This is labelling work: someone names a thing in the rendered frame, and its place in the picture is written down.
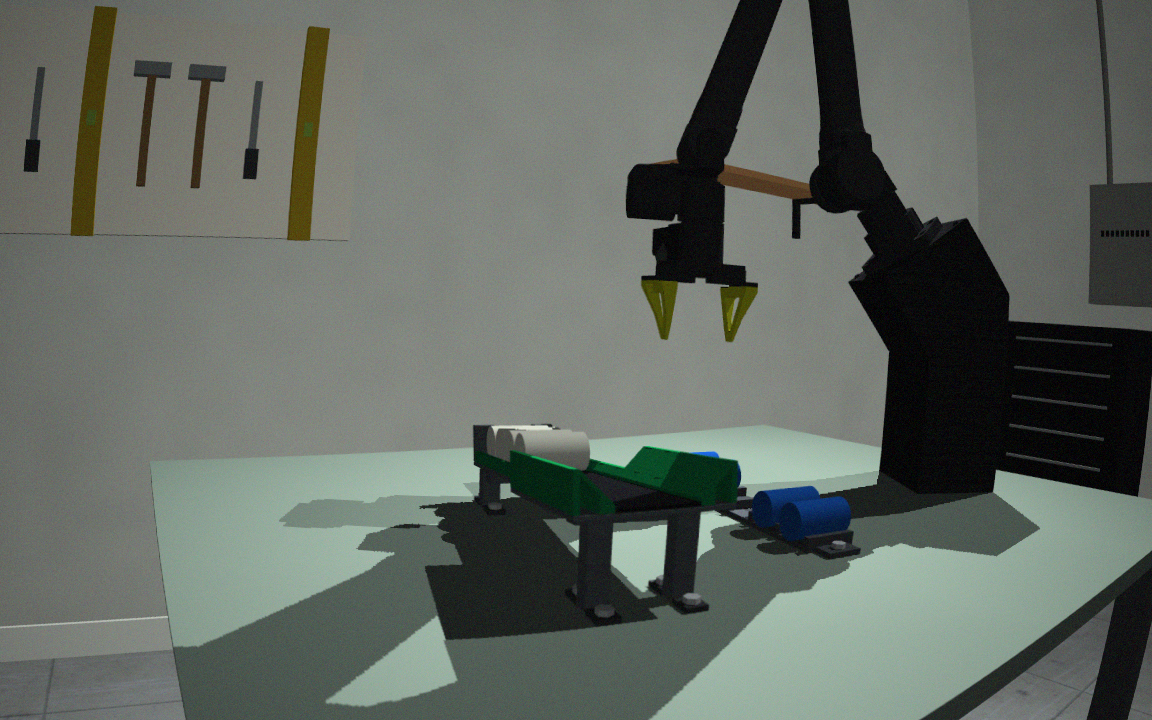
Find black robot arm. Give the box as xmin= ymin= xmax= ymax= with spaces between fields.
xmin=626 ymin=0 xmax=943 ymax=276

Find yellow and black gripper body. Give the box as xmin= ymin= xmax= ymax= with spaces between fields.
xmin=641 ymin=220 xmax=758 ymax=288

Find grey cylinder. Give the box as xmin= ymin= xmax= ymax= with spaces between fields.
xmin=514 ymin=432 xmax=590 ymax=471

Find white plastic bar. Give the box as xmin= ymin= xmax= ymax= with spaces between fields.
xmin=495 ymin=427 xmax=561 ymax=460
xmin=487 ymin=425 xmax=548 ymax=457

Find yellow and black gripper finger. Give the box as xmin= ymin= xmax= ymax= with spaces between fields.
xmin=720 ymin=286 xmax=758 ymax=342
xmin=641 ymin=280 xmax=679 ymax=340

